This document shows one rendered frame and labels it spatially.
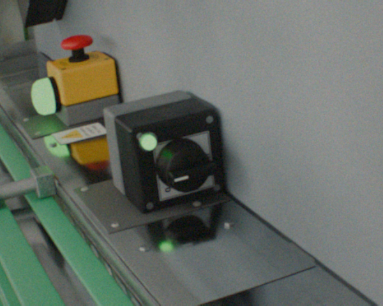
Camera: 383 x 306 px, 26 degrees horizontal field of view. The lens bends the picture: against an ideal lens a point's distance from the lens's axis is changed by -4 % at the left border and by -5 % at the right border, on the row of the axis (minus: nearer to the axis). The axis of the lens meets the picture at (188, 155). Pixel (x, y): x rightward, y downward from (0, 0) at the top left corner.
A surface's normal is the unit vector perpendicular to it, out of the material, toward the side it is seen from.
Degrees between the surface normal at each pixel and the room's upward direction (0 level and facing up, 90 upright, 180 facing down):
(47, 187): 90
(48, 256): 90
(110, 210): 90
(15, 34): 90
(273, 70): 0
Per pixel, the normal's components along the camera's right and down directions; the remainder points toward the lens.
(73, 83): 0.39, 0.29
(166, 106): -0.11, -0.93
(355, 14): -0.91, 0.24
